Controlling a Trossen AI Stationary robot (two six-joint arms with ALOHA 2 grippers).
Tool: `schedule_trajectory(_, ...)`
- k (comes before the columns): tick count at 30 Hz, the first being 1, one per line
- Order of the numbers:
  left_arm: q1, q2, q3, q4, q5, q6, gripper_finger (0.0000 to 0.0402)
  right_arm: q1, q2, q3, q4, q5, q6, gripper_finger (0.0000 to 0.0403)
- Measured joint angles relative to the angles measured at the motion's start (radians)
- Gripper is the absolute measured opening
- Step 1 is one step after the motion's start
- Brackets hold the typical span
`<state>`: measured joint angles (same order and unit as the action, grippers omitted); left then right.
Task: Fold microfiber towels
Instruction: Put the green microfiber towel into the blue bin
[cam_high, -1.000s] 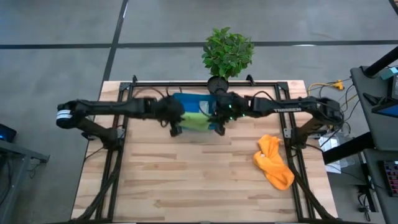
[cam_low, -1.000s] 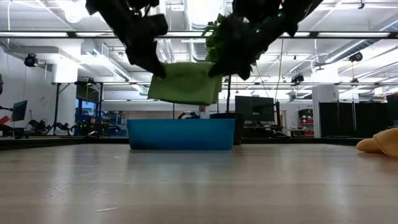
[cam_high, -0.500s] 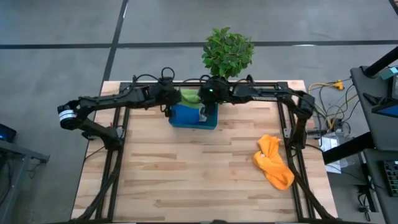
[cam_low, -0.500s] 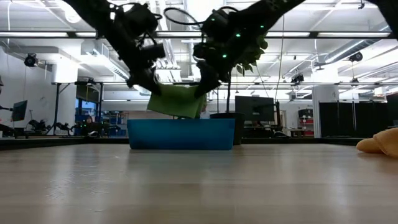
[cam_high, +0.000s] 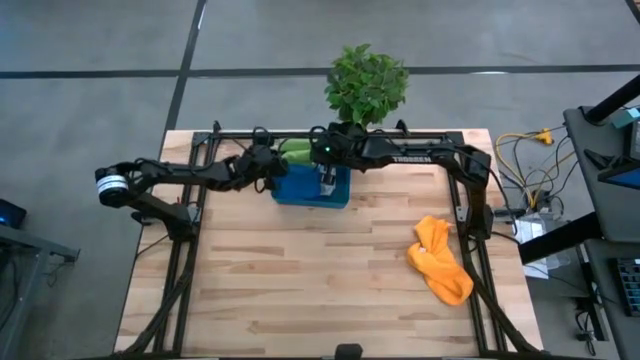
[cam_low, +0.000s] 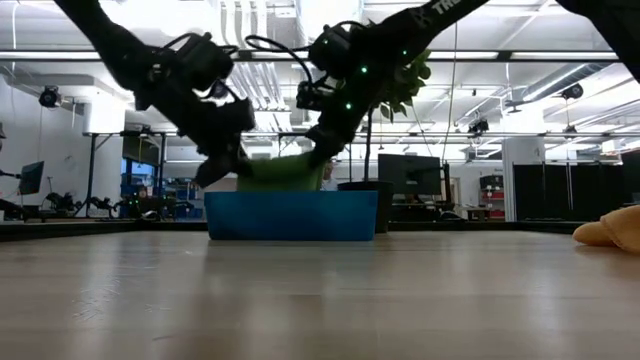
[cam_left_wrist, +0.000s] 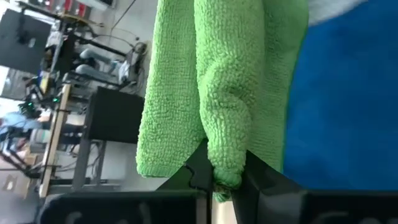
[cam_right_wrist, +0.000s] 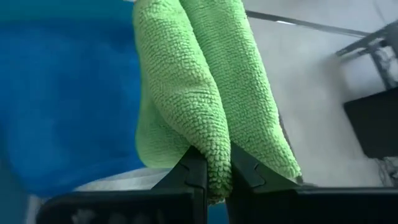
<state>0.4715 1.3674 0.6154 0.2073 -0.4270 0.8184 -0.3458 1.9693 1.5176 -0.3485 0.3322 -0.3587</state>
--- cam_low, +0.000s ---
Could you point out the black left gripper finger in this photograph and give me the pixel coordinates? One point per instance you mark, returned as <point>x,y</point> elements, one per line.
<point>212,170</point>
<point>240,162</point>

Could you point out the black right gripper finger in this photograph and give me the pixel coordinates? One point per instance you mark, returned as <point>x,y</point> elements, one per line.
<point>322,150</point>

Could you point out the green microfiber towel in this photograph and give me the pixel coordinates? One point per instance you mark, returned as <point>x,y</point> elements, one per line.
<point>280,175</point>

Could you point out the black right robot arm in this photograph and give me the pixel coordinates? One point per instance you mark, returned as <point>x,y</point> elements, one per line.
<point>400,30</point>

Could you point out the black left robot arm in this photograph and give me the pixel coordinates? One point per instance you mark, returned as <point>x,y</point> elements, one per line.
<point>110,45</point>

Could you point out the orange microfiber towel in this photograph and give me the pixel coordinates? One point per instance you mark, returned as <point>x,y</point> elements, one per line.
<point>615,230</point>

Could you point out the person seated behind bin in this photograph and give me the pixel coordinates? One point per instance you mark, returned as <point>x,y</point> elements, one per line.
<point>330,182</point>

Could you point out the teal plastic bin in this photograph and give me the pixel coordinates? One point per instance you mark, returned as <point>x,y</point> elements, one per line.
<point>290,215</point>

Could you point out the potted green leafy plant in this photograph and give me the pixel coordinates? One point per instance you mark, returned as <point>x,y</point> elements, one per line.
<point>370,205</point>

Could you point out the black framed display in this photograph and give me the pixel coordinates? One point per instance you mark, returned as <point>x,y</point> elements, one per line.
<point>142,150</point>

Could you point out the black computer monitor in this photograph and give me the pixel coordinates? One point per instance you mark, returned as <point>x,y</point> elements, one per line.
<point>407,175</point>

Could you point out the red tool cabinet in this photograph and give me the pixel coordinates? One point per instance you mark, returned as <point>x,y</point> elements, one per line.
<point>492,197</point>

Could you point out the dark angled monitor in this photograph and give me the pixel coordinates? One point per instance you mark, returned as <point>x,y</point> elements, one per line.
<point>31,177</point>

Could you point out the black room partition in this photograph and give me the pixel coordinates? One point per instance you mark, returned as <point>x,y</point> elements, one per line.
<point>565,192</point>

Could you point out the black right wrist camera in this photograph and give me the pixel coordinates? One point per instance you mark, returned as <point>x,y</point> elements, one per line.
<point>330,50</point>

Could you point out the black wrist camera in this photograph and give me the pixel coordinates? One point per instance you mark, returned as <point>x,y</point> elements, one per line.
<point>330,50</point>
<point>205,60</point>

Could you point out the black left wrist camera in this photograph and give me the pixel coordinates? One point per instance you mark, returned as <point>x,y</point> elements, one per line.
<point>205,60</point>

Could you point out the black aluminium table frame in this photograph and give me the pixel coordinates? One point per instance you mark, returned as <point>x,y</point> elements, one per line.
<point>100,227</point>

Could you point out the black ceiling camera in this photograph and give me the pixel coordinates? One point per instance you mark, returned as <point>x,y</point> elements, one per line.
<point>50,97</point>
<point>573,91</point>
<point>479,126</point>

